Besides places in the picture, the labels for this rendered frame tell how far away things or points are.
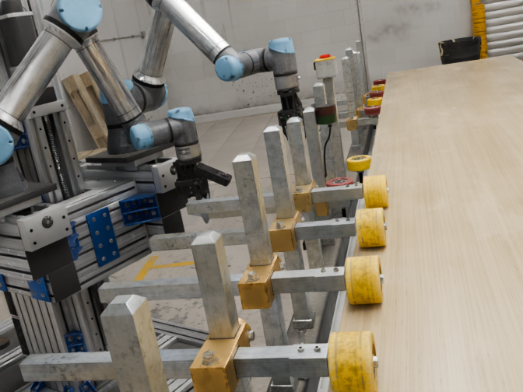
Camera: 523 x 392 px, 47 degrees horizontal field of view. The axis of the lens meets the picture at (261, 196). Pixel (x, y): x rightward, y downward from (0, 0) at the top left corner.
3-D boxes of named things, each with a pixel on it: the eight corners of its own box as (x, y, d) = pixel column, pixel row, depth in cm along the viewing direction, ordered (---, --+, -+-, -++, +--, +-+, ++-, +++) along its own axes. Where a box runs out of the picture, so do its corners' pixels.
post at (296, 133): (313, 293, 164) (286, 120, 151) (314, 288, 167) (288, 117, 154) (325, 292, 163) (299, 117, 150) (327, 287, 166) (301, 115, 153)
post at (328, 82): (337, 195, 233) (321, 78, 221) (338, 191, 237) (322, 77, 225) (349, 194, 232) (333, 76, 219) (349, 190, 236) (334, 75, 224)
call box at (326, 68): (317, 81, 220) (314, 60, 218) (319, 78, 226) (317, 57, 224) (336, 78, 218) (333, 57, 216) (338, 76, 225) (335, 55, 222)
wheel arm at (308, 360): (22, 383, 91) (15, 362, 90) (36, 369, 94) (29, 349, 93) (356, 377, 78) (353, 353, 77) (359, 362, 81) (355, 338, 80)
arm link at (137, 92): (98, 126, 206) (89, 86, 203) (124, 117, 217) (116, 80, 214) (124, 124, 200) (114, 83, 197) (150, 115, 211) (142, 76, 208)
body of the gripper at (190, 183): (186, 193, 192) (178, 156, 189) (212, 190, 190) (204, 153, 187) (177, 201, 185) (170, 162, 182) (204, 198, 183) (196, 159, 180)
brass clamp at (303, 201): (289, 213, 150) (286, 194, 149) (297, 197, 163) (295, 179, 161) (314, 211, 149) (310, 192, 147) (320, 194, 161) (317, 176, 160)
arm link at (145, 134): (129, 149, 183) (163, 141, 187) (139, 153, 173) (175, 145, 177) (124, 124, 181) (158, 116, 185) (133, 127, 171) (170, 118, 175)
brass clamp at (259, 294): (239, 310, 104) (233, 284, 103) (256, 277, 116) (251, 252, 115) (273, 309, 102) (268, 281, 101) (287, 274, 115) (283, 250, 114)
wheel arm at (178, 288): (100, 305, 114) (95, 287, 113) (108, 295, 117) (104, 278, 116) (366, 290, 101) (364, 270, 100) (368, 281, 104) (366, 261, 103)
